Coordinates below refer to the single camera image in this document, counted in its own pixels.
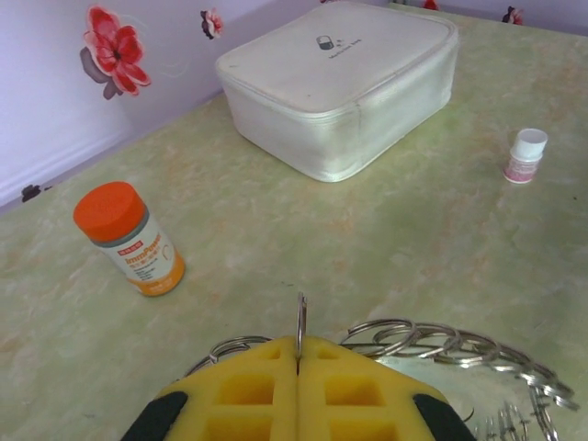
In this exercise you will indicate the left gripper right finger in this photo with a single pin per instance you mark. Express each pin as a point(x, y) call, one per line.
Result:
point(358, 395)

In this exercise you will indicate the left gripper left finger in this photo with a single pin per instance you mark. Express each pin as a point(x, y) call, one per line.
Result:
point(239, 395)

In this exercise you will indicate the large metal keyring with rings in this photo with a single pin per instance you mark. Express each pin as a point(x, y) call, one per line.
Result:
point(459, 381)

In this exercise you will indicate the orange capped supplement bottle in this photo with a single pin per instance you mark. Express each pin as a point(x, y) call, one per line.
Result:
point(133, 248)

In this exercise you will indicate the small white pink bottle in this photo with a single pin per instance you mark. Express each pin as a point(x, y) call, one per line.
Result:
point(523, 158)

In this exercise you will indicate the white medicine bag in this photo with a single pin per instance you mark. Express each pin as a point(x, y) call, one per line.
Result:
point(321, 82)

